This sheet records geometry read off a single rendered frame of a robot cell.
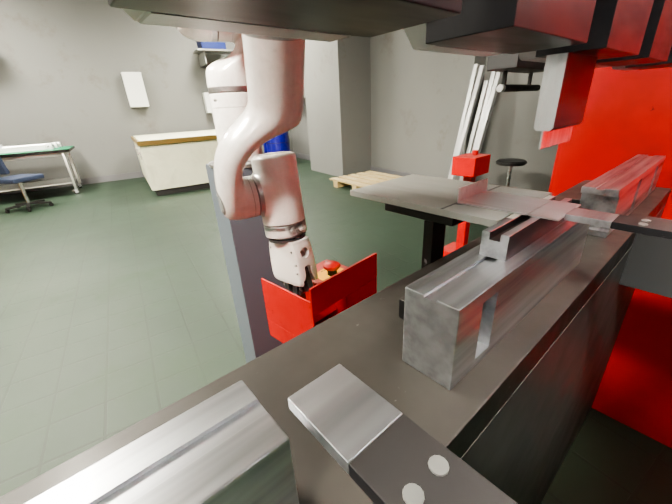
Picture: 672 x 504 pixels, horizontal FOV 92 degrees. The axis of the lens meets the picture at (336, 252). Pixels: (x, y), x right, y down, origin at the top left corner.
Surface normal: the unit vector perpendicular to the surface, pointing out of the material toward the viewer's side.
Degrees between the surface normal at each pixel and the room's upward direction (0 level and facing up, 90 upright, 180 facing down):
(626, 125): 90
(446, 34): 90
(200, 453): 0
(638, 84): 90
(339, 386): 0
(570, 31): 90
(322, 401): 0
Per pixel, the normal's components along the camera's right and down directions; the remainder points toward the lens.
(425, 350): -0.75, 0.30
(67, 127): 0.54, 0.32
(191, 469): -0.05, -0.91
